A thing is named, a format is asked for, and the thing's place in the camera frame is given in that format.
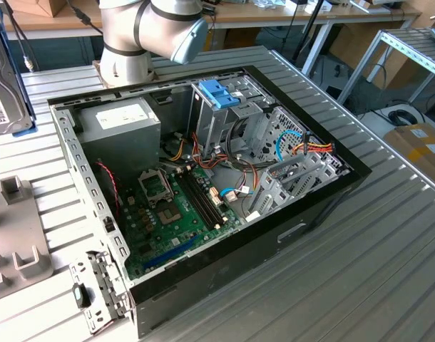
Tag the hard disk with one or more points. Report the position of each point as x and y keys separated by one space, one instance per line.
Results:
x=3 y=71

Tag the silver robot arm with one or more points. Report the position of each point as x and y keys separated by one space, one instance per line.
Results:
x=121 y=28

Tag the grey metal disk bay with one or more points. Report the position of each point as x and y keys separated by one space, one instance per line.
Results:
x=274 y=185

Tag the white board connector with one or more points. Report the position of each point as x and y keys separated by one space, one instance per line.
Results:
x=215 y=197

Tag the black RAM slot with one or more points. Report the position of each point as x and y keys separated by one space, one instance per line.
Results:
x=199 y=199
x=209 y=199
x=193 y=199
x=204 y=199

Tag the grey metal drive cage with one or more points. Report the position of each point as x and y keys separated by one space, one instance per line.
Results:
x=208 y=124

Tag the white paper tag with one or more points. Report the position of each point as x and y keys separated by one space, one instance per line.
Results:
x=253 y=216

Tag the CPU socket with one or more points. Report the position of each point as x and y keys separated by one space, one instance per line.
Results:
x=169 y=215

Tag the blue plastic drive latch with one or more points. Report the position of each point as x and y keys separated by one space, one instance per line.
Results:
x=217 y=92

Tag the green motherboard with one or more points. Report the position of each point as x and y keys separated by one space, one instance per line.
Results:
x=174 y=238

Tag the blue expansion slot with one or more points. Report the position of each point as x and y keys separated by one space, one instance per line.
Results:
x=167 y=254

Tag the black open PC case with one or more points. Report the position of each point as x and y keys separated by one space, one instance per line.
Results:
x=221 y=270

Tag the grey power supply unit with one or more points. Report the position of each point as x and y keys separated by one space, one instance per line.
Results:
x=121 y=142

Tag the black case fan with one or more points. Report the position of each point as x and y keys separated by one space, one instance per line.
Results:
x=105 y=192

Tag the black tripod pole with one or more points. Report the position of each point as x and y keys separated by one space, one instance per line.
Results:
x=309 y=25

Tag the black oval latch button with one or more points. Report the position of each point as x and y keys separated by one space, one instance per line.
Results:
x=81 y=295

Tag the cardboard box with yellow tape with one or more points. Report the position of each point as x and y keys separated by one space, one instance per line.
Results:
x=413 y=153

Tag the wooden desk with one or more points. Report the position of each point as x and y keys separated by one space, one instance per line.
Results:
x=346 y=16

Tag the grey parts rack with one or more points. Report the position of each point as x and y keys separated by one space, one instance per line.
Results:
x=18 y=228

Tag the metal slat side table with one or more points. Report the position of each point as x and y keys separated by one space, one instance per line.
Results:
x=413 y=42

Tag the small brown box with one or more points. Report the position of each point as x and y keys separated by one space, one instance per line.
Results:
x=43 y=7

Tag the small black rail latch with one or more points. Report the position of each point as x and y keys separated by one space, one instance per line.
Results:
x=109 y=224

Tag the metal expansion slot bracket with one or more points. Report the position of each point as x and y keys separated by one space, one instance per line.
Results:
x=107 y=278

